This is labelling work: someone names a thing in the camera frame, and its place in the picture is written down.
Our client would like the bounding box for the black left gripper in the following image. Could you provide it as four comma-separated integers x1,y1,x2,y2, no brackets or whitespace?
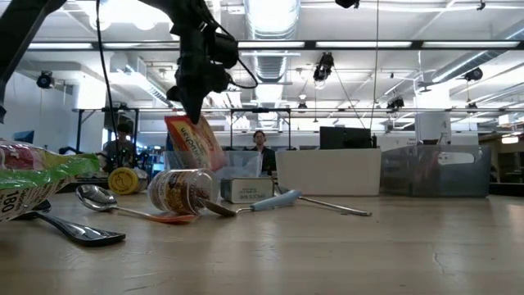
166,22,230,125

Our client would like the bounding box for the red ramen packet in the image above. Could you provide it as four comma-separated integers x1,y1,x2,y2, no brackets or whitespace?
164,114,228,172

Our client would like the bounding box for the green pepper tin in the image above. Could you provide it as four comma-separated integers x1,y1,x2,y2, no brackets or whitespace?
219,176,275,205

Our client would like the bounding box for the yellow lid brown jar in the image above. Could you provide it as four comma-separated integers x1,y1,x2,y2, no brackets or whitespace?
107,166,151,196

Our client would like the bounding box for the orange Maruchan ramen packet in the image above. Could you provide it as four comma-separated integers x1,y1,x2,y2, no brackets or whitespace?
0,138,102,225

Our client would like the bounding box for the person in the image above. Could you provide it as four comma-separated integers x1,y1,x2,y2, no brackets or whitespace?
249,129,278,175
100,122,138,173

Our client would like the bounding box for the clear plastic bin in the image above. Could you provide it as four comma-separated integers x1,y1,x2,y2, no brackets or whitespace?
163,150,263,181

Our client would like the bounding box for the small glass spice jar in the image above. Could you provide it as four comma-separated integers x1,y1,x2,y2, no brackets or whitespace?
147,167,220,217

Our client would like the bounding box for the black monitor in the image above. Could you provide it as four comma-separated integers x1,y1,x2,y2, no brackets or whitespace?
318,125,373,151

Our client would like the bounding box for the white pillar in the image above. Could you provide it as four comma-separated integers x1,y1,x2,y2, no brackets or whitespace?
413,88,453,145

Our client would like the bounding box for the white plastic bin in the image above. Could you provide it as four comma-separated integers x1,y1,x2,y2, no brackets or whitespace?
275,147,382,197

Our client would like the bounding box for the black spoon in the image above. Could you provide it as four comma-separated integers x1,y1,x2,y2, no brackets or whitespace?
11,199,127,248

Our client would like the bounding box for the blue screen monitor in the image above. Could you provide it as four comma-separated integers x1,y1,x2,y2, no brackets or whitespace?
11,129,36,145

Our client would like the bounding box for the grey plastic bin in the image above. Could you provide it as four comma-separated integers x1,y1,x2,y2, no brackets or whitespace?
379,143,492,198

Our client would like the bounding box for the black background test frame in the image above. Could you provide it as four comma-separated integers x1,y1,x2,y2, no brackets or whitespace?
228,107,292,151
73,107,140,165

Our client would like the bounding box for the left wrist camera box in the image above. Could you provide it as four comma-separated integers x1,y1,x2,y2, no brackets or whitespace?
210,31,240,70

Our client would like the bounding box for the round silver ceiling duct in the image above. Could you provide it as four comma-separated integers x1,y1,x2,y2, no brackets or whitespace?
245,0,302,83

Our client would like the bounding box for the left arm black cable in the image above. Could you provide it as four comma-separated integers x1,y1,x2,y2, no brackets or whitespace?
95,0,124,169

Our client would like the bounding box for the black aluminium rig frame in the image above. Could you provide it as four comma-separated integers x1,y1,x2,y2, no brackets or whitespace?
0,39,524,52

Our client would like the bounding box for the light blue handled spoon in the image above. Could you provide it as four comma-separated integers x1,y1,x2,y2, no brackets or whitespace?
196,189,303,218

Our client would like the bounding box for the orange white handled spoon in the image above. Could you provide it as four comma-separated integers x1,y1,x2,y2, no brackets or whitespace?
75,184,197,225

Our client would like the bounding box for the slanted silver duct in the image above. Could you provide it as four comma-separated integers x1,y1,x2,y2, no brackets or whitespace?
417,20,524,91

